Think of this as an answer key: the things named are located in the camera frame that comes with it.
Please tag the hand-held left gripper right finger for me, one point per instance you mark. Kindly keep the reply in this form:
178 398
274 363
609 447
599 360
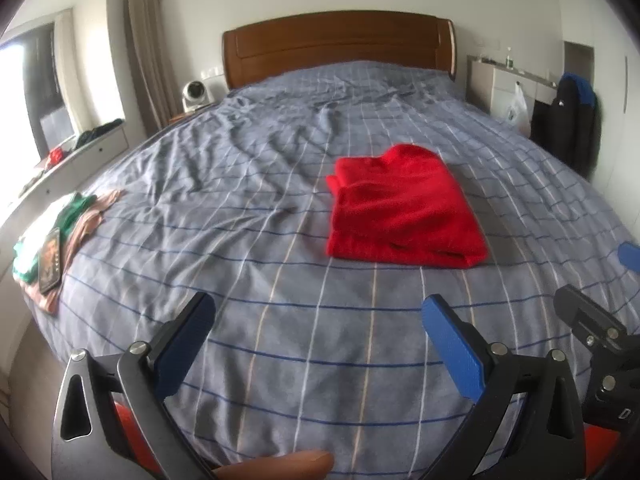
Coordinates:
452 347

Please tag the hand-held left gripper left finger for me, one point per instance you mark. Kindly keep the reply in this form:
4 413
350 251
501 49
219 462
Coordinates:
185 346

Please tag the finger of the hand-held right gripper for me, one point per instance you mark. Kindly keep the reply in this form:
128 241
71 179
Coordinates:
629 255
580 310

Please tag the red knit sweater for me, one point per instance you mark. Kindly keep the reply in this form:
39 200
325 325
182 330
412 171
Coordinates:
400 210

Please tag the green and beige clothes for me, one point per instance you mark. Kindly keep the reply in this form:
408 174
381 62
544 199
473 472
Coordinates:
89 222

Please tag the dark clothes pile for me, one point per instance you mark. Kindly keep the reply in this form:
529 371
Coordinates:
97 132

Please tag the person's left hand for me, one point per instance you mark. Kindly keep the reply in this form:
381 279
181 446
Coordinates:
295 465

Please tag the black and blue jacket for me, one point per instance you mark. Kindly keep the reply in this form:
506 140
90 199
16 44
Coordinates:
565 125

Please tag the dark tablet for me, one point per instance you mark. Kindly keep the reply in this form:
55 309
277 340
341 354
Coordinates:
50 260

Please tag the green garment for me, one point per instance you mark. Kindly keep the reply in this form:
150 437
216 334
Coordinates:
76 207

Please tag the white garment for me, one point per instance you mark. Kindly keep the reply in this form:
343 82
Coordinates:
42 227

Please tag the white plastic bag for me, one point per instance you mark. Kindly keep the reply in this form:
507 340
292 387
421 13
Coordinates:
515 107

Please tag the white side cabinet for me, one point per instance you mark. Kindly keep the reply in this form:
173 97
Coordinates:
500 91

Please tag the white window bench cabinet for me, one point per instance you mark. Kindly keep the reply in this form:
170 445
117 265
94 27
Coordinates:
107 146

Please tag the small bottle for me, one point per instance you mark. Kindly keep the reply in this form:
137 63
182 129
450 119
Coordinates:
509 59

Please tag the small red cloth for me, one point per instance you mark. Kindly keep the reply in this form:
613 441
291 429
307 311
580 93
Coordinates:
56 155

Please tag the beige curtain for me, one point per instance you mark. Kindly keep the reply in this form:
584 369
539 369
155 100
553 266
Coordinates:
147 60

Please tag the wooden headboard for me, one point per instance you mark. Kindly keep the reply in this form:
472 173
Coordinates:
325 40

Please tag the white round camera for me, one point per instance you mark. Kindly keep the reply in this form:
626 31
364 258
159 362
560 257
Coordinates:
195 93

